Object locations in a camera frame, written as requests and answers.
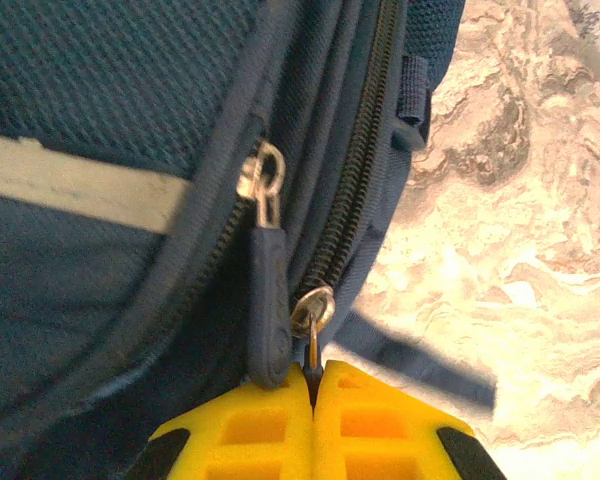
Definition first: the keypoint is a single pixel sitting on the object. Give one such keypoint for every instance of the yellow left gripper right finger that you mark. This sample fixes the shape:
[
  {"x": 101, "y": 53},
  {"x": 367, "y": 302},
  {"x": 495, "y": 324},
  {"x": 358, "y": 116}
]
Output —
[{"x": 375, "y": 435}]

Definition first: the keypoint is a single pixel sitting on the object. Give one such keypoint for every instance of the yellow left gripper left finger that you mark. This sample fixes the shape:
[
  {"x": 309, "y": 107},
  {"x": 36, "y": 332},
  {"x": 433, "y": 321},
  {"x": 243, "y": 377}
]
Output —
[{"x": 250, "y": 435}]

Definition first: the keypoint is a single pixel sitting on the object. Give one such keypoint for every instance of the navy blue backpack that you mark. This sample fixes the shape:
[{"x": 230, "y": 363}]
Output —
[{"x": 130, "y": 250}]

